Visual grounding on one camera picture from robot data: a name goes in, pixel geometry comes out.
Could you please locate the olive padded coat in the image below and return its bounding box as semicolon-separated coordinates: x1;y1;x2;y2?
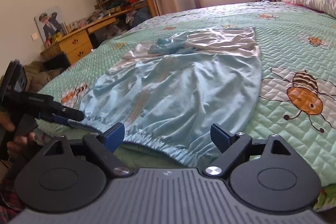
23;61;64;93

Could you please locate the wooden desk with drawers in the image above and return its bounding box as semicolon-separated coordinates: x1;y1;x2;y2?
41;9;132;65

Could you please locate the light blue white jacket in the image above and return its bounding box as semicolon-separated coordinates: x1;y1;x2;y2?
71;27;263;167

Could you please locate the red plaid cloth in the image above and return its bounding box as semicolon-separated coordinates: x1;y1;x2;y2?
0;178;23;223

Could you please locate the person's left hand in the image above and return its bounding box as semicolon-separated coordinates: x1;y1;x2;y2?
1;112;35;158

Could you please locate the child portrait photo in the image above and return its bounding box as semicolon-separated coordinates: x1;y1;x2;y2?
34;6;65;46

